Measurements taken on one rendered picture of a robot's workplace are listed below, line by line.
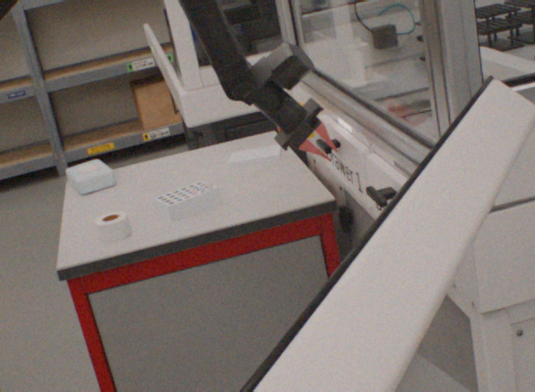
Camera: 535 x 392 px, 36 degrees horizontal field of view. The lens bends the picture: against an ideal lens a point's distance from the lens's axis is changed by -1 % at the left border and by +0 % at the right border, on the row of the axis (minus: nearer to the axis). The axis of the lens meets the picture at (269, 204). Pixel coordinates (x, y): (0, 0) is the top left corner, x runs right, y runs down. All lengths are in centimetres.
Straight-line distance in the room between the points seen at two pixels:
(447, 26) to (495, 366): 47
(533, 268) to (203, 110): 138
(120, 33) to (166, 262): 400
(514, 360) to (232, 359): 79
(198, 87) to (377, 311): 198
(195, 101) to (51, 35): 333
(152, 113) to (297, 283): 358
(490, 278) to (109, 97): 471
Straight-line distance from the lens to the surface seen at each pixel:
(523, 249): 112
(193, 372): 183
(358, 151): 144
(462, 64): 102
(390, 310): 37
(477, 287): 112
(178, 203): 176
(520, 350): 120
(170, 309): 175
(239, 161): 203
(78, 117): 567
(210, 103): 233
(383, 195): 127
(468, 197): 49
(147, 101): 525
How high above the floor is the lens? 136
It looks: 20 degrees down
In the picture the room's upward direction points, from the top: 12 degrees counter-clockwise
